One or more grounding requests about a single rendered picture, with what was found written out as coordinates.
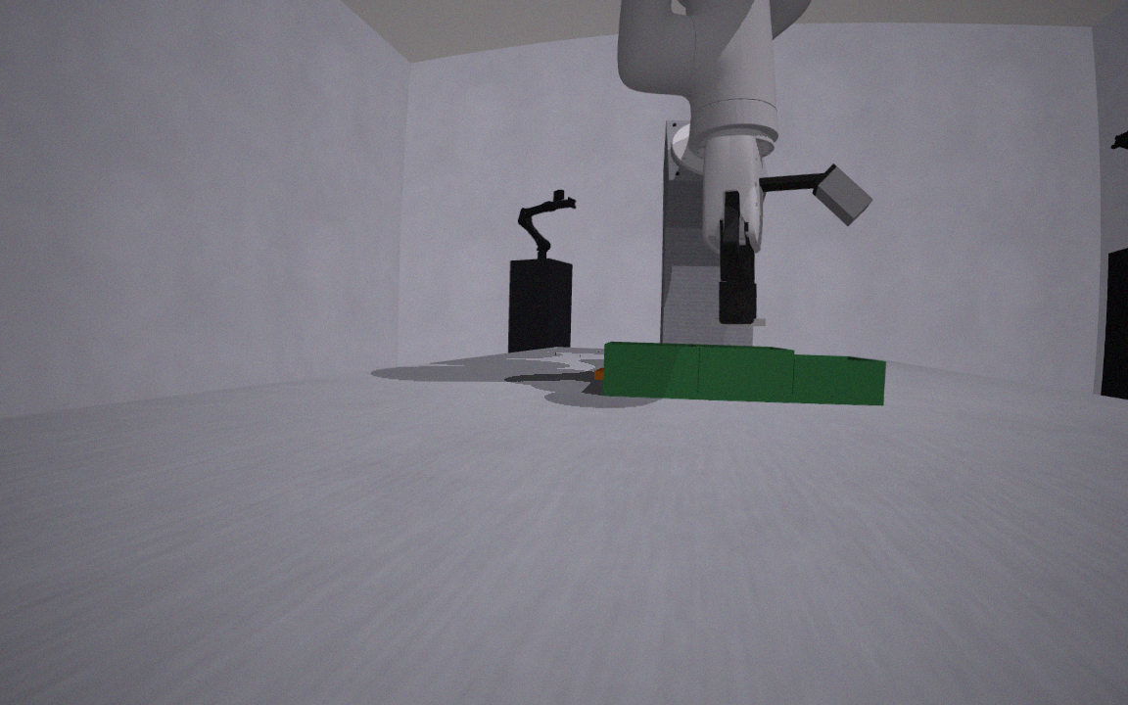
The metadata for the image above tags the green bin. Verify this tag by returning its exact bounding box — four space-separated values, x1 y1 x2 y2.
602 342 885 405

